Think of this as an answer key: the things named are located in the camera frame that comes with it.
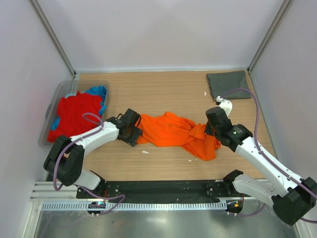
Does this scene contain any orange t shirt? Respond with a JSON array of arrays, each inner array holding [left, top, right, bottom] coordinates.
[[137, 112, 221, 161]]

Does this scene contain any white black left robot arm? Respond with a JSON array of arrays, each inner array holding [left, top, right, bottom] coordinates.
[[44, 109, 142, 199]]

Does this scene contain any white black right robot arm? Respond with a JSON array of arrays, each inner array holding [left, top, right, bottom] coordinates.
[[206, 106, 317, 225]]

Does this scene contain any folded grey t shirt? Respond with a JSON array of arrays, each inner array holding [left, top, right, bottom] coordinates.
[[207, 71, 250, 101]]

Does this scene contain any red t shirt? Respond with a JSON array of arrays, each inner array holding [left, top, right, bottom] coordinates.
[[47, 91, 104, 143]]

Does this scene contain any clear plastic bin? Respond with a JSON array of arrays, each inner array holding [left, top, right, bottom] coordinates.
[[38, 80, 110, 148]]

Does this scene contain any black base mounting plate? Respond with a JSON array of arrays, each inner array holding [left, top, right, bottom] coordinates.
[[76, 180, 245, 204]]

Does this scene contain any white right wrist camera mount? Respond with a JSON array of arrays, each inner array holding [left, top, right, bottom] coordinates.
[[216, 96, 233, 117]]

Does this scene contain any white slotted cable duct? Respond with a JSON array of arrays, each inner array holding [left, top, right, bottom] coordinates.
[[41, 200, 227, 212]]

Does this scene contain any right aluminium frame post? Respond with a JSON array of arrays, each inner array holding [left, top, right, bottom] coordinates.
[[247, 0, 293, 75]]

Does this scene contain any aluminium frame post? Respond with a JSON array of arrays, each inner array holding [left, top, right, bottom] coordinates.
[[29, 0, 76, 79], [247, 0, 293, 75]]

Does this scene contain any left aluminium frame post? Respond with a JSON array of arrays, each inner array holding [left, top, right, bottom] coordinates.
[[29, 0, 76, 79]]

